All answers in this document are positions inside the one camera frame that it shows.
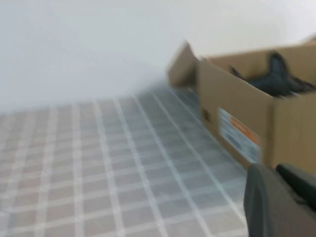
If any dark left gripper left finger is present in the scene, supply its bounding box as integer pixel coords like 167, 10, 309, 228
242, 163, 316, 237

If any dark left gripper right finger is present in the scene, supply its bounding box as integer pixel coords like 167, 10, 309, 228
275, 162, 316, 213

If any brown cardboard shoe box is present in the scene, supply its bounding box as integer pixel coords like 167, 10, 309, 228
167, 36, 316, 174

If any black knit sneaker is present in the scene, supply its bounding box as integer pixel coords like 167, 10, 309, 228
228, 50, 316, 97

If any grey white checked tablecloth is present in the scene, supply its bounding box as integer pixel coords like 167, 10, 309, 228
0, 85, 250, 237

